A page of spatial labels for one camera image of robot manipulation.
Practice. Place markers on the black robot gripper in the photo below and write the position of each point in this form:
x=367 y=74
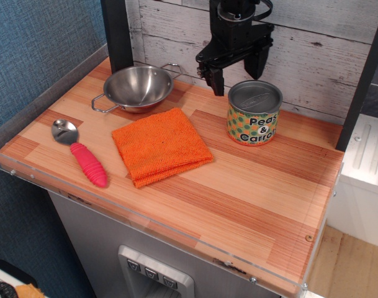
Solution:
x=230 y=43

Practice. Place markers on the dark vertical post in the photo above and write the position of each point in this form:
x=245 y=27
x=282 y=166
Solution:
x=366 y=77
x=117 y=31

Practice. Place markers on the white toy sink unit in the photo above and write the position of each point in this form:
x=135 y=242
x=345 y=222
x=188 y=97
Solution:
x=354 y=206

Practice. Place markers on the dark vertical left post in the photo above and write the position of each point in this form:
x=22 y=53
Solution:
x=117 y=31

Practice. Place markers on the spoon with pink handle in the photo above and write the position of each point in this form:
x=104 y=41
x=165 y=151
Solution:
x=66 y=133

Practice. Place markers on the clear acrylic counter guard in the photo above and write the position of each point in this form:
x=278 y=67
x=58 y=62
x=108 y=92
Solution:
x=256 y=210

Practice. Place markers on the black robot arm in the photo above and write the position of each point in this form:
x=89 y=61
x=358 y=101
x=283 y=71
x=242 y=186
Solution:
x=239 y=11

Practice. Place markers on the folded orange cloth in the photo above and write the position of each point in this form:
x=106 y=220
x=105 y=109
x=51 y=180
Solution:
x=159 y=146

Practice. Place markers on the peas and carrots toy can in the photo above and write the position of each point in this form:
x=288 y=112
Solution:
x=253 y=111

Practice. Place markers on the orange object at bottom left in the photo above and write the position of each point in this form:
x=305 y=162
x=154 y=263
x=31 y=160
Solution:
x=29 y=291

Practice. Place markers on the dark vertical right post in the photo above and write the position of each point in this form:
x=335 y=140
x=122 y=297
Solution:
x=366 y=77

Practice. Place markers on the grey toy fridge cabinet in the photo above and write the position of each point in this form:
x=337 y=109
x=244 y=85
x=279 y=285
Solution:
x=96 y=239

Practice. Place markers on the silver dispenser button panel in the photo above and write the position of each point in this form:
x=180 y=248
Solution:
x=148 y=277

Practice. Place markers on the small steel pot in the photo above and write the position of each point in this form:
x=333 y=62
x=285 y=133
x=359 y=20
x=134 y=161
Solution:
x=137 y=89

